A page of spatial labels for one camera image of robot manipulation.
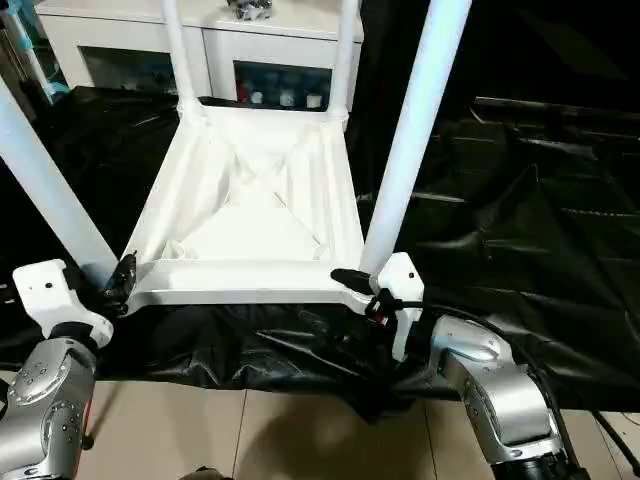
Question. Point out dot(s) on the dark crumpled bundle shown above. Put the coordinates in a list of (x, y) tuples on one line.
[(252, 8)]

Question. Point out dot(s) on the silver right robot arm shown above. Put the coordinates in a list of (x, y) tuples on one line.
[(500, 390)]

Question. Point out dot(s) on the white plastic table top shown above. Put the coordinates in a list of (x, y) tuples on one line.
[(260, 210)]

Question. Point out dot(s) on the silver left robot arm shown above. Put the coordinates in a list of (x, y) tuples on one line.
[(45, 410)]

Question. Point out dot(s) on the black plastic mat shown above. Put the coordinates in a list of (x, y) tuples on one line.
[(540, 240)]

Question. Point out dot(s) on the light blue plastic film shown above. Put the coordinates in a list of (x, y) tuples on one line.
[(25, 40)]

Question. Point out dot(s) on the black bench with silver rail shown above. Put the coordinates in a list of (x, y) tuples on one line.
[(560, 110)]

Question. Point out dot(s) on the white plastic table leg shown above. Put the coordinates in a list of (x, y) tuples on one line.
[(344, 60), (180, 60), (410, 150), (50, 190)]

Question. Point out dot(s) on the white cabinet with glass doors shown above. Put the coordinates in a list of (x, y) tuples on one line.
[(120, 25)]

